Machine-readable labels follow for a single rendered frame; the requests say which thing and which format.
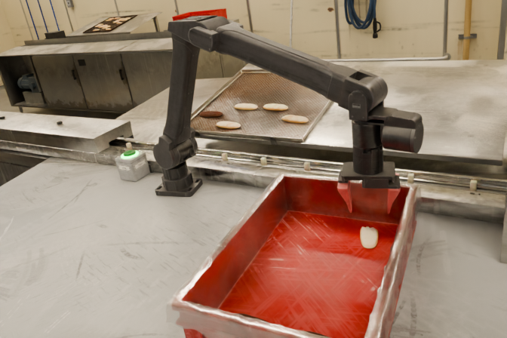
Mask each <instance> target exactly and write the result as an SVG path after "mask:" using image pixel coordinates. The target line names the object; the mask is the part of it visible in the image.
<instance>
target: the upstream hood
mask: <svg viewBox="0 0 507 338"><path fill-rule="evenodd" d="M118 137H123V138H124V139H126V138H131V139H134V135H133V132H132V129H131V121H123V120H112V119H102V118H82V117H72V116H61V115H42V114H32V113H22V112H2V111H0V140H4V141H11V142H16V143H27V144H33V145H39V146H50V147H56V148H61V149H72V150H78V151H84V152H95V153H99V152H102V151H103V150H104V149H107V148H109V147H110V146H109V142H110V141H112V140H114V139H116V138H118Z"/></svg>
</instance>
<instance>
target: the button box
mask: <svg viewBox="0 0 507 338"><path fill-rule="evenodd" d="M138 152H139V154H138V155H137V156H135V157H133V158H122V157H121V155H120V156H119V157H117V158H116V159H115V162H116V165H117V168H118V172H119V176H120V178H121V180H128V181H133V182H136V181H138V180H140V179H141V178H143V177H144V176H146V175H147V174H149V173H153V170H152V165H151V164H148V161H147V158H146V153H145V152H140V151H138Z"/></svg>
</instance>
